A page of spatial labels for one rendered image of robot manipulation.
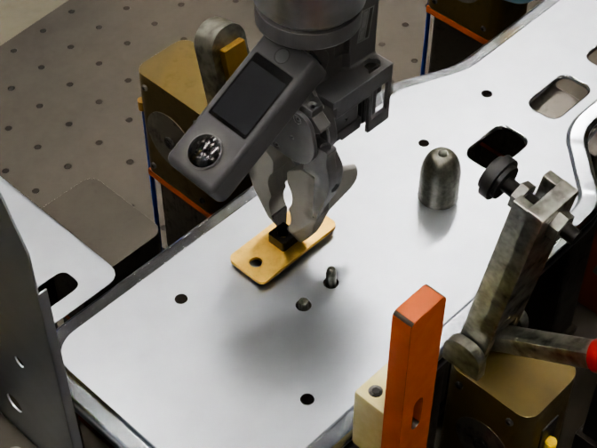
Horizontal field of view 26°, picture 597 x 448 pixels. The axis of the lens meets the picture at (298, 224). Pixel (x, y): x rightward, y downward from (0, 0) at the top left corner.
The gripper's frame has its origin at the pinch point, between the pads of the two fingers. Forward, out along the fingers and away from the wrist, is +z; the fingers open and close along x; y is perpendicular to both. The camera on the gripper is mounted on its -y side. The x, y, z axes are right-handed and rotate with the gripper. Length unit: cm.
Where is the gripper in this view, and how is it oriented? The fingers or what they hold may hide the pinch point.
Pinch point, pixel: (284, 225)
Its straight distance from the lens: 98.2
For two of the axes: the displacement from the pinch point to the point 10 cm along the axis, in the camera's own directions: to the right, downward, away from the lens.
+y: 6.9, -5.2, 5.0
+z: -0.1, 6.8, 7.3
